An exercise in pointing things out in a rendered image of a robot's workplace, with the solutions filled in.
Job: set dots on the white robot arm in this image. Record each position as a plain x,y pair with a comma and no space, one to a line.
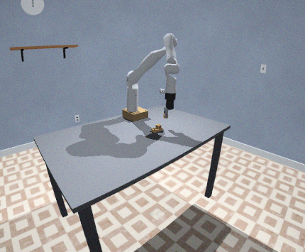
146,64

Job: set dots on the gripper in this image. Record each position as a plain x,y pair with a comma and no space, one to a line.
170,93

